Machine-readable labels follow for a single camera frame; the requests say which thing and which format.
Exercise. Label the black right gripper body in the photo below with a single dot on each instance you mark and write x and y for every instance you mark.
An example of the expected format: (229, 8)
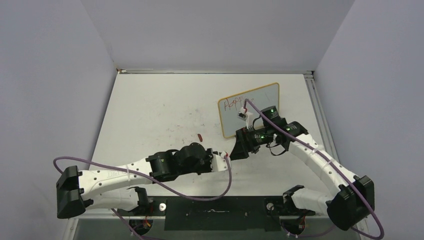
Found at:
(256, 138)

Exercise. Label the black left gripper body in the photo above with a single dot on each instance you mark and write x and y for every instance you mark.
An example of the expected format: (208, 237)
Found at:
(203, 165)

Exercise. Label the yellow-framed whiteboard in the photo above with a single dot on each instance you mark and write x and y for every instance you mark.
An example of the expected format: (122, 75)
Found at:
(228, 107)

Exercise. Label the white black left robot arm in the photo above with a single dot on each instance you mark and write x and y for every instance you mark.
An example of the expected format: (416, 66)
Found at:
(121, 187)

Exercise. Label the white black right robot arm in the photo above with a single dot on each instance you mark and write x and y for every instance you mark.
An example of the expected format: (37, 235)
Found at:
(350, 198)

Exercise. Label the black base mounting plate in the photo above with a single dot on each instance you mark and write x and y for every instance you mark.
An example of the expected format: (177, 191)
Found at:
(230, 213)

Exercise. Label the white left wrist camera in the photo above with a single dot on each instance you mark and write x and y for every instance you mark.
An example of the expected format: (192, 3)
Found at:
(220, 161)

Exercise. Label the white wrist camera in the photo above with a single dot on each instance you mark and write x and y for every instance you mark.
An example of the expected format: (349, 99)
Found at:
(220, 161)
(247, 117)

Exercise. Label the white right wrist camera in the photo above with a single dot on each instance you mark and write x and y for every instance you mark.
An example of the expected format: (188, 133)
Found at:
(247, 117)

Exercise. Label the aluminium right side rail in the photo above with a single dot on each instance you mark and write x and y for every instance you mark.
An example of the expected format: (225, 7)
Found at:
(323, 125)

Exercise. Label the aluminium rail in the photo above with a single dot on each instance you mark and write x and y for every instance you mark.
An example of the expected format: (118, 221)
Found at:
(323, 125)
(181, 71)

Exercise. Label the aluminium back rail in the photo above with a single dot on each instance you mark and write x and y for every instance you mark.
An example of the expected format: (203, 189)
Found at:
(181, 71)

